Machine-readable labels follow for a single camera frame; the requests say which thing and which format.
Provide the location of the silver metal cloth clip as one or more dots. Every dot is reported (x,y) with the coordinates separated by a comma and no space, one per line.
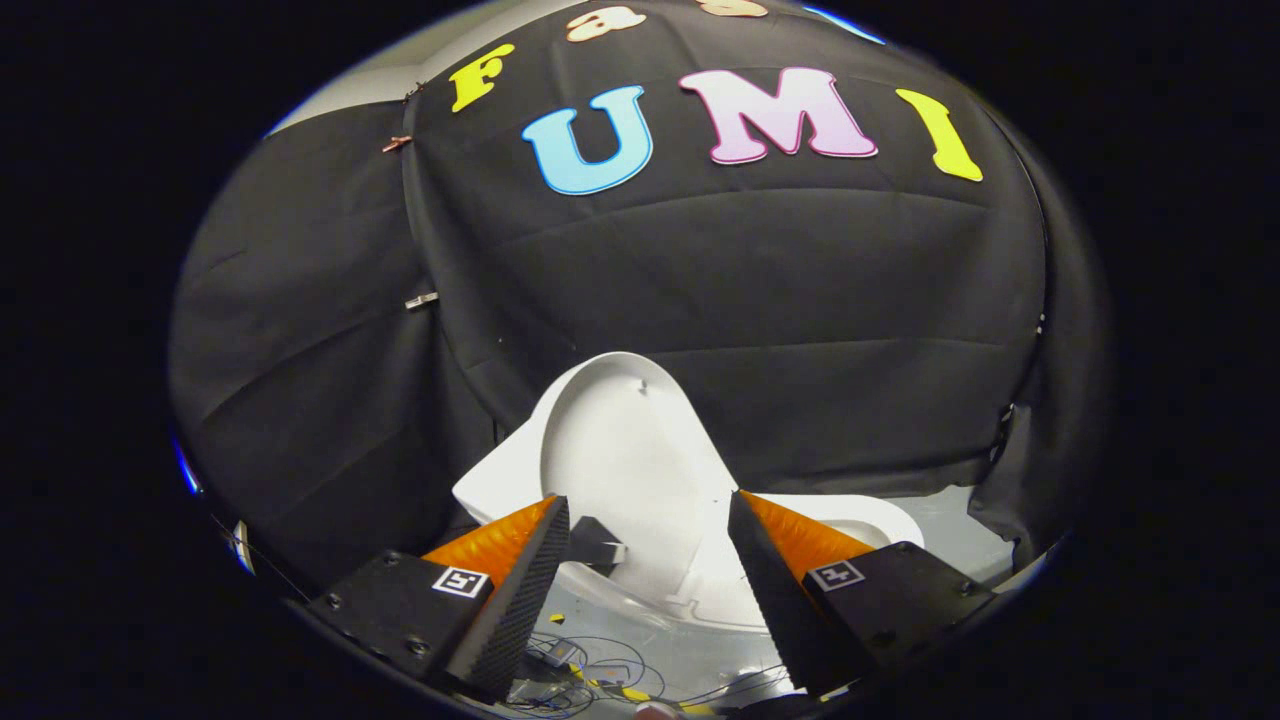
(421,300)

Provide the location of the white ceramic toilet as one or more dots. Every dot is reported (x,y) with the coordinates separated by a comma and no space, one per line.
(500,480)

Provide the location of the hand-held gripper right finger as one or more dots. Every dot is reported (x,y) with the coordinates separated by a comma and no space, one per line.
(775,600)

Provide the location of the black backdrop cloth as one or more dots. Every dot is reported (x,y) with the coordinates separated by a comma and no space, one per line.
(750,280)

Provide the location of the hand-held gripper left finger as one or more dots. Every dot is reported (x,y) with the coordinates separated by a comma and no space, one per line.
(525,600)

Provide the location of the small black block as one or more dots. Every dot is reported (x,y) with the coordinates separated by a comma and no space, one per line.
(592,545)

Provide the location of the white toilet lid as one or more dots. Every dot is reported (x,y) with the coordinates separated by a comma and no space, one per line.
(630,460)

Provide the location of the copper cloth clip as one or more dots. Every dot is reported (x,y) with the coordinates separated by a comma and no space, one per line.
(396,143)

